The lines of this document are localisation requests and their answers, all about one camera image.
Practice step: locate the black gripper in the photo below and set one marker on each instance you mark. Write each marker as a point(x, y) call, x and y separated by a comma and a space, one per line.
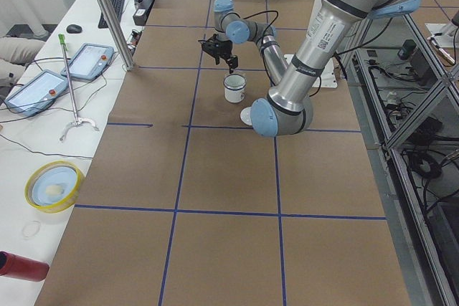
point(225, 50)

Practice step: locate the white cup lid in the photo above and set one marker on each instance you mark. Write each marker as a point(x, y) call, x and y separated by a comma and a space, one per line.
point(245, 116)

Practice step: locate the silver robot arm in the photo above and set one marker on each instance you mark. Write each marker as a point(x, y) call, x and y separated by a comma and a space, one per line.
point(287, 108)

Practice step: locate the white enamel cup blue rim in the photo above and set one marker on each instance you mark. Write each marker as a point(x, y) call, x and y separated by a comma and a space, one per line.
point(234, 94)

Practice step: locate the black computer box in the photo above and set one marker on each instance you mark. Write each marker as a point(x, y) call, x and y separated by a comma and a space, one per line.
point(141, 14)

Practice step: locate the far teach pendant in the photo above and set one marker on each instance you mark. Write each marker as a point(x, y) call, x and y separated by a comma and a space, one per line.
point(90, 61)

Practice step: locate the teach pendant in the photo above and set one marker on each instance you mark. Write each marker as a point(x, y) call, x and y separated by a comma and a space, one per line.
point(90, 61)
point(38, 94)

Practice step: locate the black computer mouse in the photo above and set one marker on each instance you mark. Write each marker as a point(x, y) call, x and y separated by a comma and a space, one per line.
point(74, 29)

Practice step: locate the near teach pendant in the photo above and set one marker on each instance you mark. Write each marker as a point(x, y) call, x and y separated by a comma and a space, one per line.
point(38, 94)

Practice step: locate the yellow tape roll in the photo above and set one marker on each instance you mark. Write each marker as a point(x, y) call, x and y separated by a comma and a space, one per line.
point(54, 187)

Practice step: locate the red bottle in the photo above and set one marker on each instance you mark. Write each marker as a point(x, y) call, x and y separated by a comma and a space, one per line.
point(18, 267)

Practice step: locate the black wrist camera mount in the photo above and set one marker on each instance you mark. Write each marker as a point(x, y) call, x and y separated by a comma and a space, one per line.
point(210, 45)

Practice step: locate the aluminium frame post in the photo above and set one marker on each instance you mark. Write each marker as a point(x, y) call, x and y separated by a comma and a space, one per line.
point(108, 12)

